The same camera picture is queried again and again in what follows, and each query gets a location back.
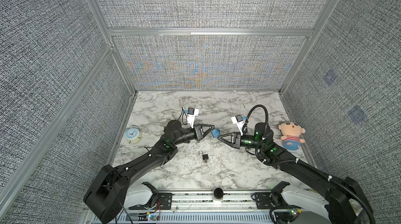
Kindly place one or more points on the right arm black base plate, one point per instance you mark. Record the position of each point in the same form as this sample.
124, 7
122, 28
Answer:
269, 200

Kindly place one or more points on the small black padlock front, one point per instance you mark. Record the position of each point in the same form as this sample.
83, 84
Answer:
204, 156

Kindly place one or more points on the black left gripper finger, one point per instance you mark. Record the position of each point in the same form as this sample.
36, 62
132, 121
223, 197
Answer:
212, 126
205, 133

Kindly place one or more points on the pink plush doll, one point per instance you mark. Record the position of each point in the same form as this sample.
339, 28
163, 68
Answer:
290, 137

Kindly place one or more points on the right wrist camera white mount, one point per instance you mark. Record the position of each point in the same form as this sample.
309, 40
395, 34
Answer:
238, 122

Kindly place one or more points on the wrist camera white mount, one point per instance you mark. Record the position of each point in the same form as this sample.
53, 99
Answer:
191, 113
238, 122

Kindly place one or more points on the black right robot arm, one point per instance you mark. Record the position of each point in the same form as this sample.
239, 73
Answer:
341, 201

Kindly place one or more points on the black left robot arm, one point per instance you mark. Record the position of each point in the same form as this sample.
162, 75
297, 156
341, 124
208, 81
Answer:
106, 195

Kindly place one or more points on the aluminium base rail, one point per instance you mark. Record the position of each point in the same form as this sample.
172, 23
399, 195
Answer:
198, 207

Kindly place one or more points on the black knob on rail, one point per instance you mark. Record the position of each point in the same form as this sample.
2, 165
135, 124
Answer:
218, 194

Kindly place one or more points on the small blue alarm clock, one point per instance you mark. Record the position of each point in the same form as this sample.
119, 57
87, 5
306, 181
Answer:
133, 135

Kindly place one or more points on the blue padlock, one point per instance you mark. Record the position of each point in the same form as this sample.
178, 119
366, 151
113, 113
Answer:
215, 131

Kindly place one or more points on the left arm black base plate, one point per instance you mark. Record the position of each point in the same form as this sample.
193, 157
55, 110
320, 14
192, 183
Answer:
163, 200

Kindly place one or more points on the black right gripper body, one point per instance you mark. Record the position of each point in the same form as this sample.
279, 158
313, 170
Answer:
238, 144

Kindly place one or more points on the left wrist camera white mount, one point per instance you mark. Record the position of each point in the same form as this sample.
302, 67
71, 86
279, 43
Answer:
191, 113

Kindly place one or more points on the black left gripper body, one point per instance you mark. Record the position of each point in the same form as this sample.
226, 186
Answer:
198, 133

